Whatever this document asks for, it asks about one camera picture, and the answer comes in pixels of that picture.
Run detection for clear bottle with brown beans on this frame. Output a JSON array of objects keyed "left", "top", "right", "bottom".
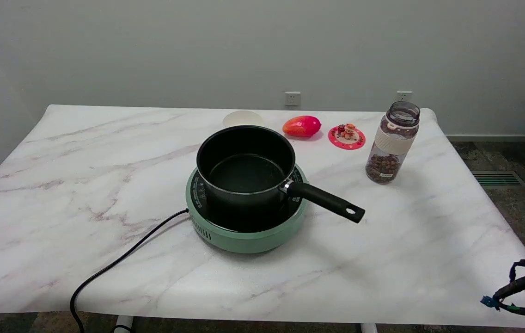
[{"left": 366, "top": 101, "right": 421, "bottom": 185}]

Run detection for floor vent grille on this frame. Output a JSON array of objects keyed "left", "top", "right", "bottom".
[{"left": 471, "top": 171, "right": 525, "bottom": 188}]

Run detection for pink coaster with figurines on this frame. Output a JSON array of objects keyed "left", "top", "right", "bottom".
[{"left": 328, "top": 123, "right": 366, "bottom": 150}]

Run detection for red toy mango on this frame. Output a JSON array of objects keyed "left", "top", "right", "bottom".
[{"left": 282, "top": 115, "right": 322, "bottom": 138}]

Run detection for white bowl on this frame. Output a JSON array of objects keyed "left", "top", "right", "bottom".
[{"left": 222, "top": 110, "right": 264, "bottom": 129}]

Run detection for green induction cooker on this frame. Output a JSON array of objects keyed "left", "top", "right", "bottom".
[{"left": 185, "top": 163, "right": 310, "bottom": 254}]

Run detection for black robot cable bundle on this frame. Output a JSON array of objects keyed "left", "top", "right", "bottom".
[{"left": 481, "top": 234, "right": 525, "bottom": 316}]

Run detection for black saucepan with handle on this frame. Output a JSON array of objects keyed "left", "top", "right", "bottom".
[{"left": 196, "top": 125, "right": 366, "bottom": 224}]

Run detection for black power cable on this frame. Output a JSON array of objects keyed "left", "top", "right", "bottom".
[{"left": 69, "top": 209, "right": 190, "bottom": 333}]

